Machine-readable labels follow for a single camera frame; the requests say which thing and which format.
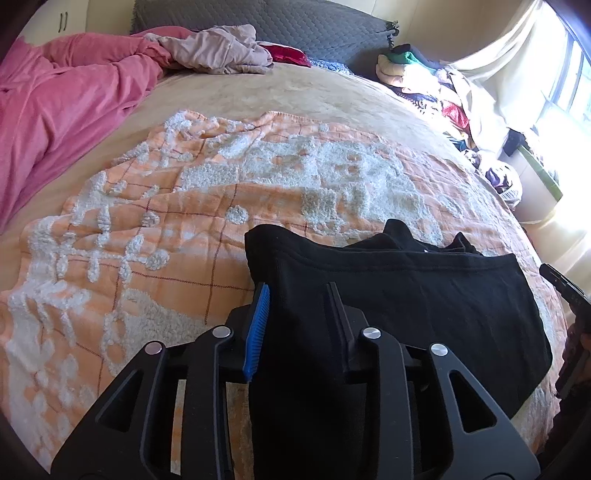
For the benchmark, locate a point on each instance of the black sweater with orange patches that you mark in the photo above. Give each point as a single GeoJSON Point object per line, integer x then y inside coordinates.
{"type": "Point", "coordinates": [438, 295]}

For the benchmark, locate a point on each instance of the white curtain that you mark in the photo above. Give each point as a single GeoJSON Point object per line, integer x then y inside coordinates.
{"type": "Point", "coordinates": [503, 69]}

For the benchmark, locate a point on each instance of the dark hanging garment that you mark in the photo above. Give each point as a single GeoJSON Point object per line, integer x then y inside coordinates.
{"type": "Point", "coordinates": [514, 142]}

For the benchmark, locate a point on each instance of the beige bed sheet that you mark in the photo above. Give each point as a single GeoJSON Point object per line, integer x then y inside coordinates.
{"type": "Point", "coordinates": [277, 97]}

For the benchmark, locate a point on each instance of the pink duvet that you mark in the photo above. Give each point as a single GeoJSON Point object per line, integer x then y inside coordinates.
{"type": "Point", "coordinates": [60, 92]}

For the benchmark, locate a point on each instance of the red pillow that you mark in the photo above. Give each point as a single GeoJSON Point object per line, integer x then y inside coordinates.
{"type": "Point", "coordinates": [288, 55]}

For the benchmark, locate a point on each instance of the orange and white tufted blanket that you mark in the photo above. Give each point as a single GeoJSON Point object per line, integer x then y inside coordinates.
{"type": "Point", "coordinates": [138, 240]}

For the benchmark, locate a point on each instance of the grey quilted headboard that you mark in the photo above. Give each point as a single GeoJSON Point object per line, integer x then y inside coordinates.
{"type": "Point", "coordinates": [300, 23]}

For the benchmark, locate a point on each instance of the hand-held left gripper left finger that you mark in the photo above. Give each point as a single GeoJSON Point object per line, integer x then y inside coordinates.
{"type": "Point", "coordinates": [258, 332]}

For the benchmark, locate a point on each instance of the blue patterned cloth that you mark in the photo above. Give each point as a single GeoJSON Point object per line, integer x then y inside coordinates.
{"type": "Point", "coordinates": [328, 65]}

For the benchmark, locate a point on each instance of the window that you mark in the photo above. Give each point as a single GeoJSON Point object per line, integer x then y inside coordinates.
{"type": "Point", "coordinates": [570, 78]}

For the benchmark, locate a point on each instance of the plastic bag of clothes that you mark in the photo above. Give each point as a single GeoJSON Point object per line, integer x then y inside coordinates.
{"type": "Point", "coordinates": [505, 182]}

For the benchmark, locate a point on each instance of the pile of mixed clothes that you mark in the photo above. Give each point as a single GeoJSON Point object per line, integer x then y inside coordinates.
{"type": "Point", "coordinates": [429, 87]}

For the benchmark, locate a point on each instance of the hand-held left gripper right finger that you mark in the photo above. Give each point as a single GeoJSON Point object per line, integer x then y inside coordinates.
{"type": "Point", "coordinates": [344, 332]}

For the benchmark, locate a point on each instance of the white wardrobe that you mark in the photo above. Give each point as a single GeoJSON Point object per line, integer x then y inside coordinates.
{"type": "Point", "coordinates": [92, 14]}

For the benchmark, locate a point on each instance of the mauve crumpled garment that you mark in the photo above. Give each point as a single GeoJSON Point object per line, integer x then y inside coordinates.
{"type": "Point", "coordinates": [217, 50]}

